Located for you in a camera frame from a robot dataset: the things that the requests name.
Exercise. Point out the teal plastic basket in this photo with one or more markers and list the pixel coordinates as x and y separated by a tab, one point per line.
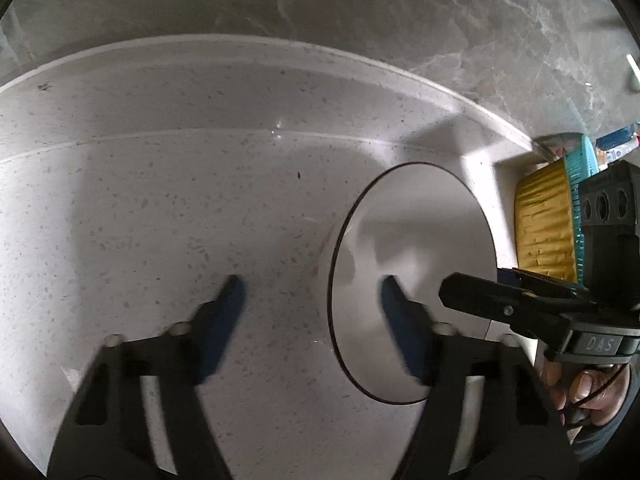
580	160

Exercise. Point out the person's right hand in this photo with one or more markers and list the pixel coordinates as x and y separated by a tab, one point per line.
590	390

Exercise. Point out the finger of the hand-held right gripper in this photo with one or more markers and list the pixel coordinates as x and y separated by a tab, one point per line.
500	305
540	284

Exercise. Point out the large white bowl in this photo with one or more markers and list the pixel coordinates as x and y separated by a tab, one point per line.
420	220

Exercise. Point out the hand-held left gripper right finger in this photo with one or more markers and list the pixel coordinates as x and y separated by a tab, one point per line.
402	330

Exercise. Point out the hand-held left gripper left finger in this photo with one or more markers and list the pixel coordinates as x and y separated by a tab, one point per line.
222	330

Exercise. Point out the blue packet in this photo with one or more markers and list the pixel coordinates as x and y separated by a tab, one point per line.
617	140

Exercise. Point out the person's right forearm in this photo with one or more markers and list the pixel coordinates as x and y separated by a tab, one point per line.
600	442

